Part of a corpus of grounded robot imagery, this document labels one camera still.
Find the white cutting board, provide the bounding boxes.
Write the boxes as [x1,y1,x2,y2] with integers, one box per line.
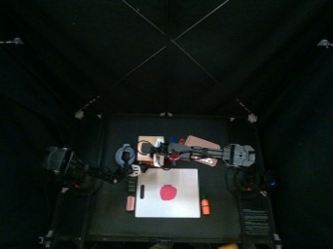
[134,167,202,219]

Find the dark green striped block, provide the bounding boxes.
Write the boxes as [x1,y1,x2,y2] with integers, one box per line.
[126,176,138,195]

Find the red plastic cup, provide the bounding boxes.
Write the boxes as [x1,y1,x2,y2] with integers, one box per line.
[166,142,182,164]

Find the diagonal brace cable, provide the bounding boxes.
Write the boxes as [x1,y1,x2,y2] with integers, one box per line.
[119,0,258,119]
[78,0,230,114]

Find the silver frame clamp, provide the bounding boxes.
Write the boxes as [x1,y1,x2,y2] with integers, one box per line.
[316,38,333,49]
[0,37,25,46]

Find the orange toy carrot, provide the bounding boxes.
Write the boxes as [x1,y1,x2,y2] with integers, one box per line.
[201,190,213,216]

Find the wooden drawer box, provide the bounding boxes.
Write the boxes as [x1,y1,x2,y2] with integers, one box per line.
[136,135,167,167]

